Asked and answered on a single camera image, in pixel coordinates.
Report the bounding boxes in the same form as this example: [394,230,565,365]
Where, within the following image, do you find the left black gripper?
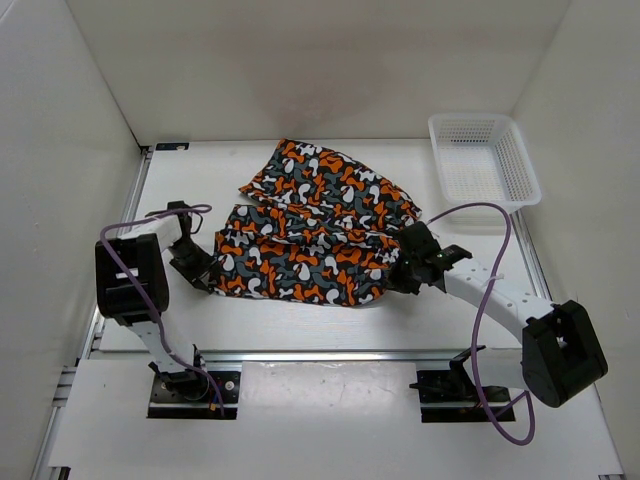
[168,238,220,291]

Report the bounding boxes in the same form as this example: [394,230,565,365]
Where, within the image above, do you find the orange camouflage patterned shorts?
[213,139,422,307]

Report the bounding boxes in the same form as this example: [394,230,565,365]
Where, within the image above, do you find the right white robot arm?
[390,222,609,408]

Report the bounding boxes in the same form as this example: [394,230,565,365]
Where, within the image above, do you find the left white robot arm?
[95,201,220,401]

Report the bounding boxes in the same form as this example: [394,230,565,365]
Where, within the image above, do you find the small blue label sticker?
[155,142,190,151]

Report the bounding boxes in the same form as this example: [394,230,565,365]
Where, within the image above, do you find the white plastic mesh basket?
[428,113,542,230]

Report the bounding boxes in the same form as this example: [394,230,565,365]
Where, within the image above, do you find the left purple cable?
[98,202,227,419]

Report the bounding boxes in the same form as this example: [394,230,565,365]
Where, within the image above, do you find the aluminium front rail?
[89,349,466,365]

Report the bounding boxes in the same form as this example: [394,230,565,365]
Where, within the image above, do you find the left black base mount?
[147,362,241,420]

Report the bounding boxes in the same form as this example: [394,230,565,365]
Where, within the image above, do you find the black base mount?
[409,349,490,425]
[147,362,241,420]

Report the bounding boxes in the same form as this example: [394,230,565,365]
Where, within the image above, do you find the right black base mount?
[409,349,490,425]

